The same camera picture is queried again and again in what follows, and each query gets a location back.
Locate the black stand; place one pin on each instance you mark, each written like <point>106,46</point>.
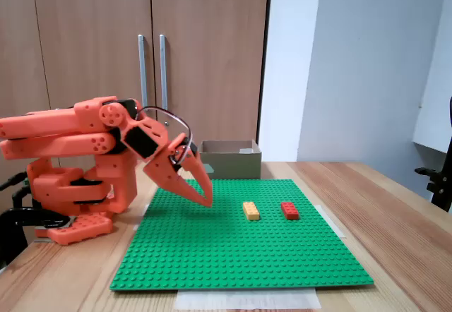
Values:
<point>439,188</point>

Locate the black table clamp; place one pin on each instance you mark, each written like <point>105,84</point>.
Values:
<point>14,236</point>

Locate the red lego block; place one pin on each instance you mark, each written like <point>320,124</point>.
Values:
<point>290,211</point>

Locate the wide masking tape strip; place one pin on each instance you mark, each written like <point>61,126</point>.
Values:
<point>247,299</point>

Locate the open cardboard box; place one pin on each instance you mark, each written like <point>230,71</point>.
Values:
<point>233,166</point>

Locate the yellow lego block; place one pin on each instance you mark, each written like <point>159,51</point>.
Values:
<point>251,211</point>

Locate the green lego baseplate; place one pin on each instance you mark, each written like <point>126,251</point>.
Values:
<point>229,252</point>

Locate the brown wooden cabinet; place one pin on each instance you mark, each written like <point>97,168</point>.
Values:
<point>88,26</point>

